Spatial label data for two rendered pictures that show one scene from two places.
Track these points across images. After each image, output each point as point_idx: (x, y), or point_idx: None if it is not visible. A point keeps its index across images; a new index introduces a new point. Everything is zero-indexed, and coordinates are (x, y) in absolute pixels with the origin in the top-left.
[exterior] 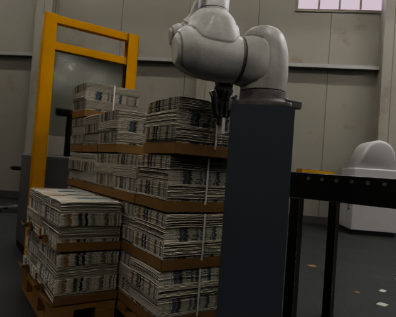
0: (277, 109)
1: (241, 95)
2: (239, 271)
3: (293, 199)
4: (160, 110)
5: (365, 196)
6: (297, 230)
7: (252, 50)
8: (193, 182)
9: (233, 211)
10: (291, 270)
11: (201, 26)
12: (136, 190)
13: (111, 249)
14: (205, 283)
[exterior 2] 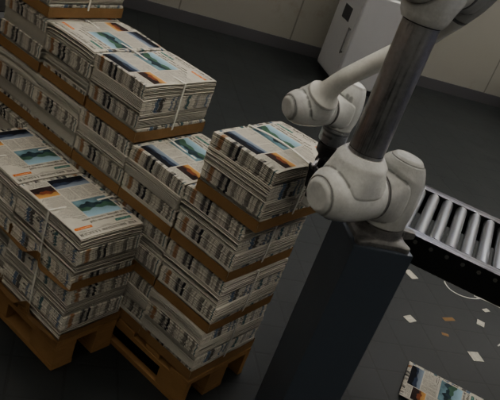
0: (396, 257)
1: (360, 223)
2: (311, 378)
3: None
4: (238, 160)
5: (423, 260)
6: None
7: (394, 201)
8: (257, 245)
9: (322, 334)
10: None
11: (356, 188)
12: (173, 221)
13: (124, 273)
14: (238, 328)
